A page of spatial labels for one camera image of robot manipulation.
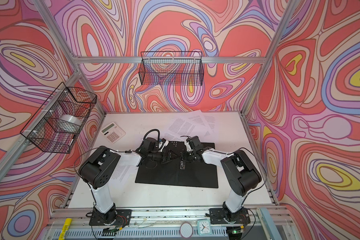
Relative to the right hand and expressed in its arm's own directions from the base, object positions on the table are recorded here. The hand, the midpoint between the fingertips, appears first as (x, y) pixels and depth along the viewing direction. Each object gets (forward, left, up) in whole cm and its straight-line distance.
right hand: (181, 160), depth 92 cm
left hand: (-1, +3, +3) cm, 4 cm away
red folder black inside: (-5, +3, -2) cm, 6 cm away
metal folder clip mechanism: (-3, -1, -1) cm, 3 cm away
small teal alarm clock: (-35, -10, +1) cm, 37 cm away
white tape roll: (+9, +54, +31) cm, 63 cm away
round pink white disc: (-36, -1, +2) cm, 36 cm away
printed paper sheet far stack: (+30, -13, -1) cm, 33 cm away
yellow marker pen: (-34, +56, +1) cm, 65 cm away
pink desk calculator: (+22, +48, +2) cm, 53 cm away
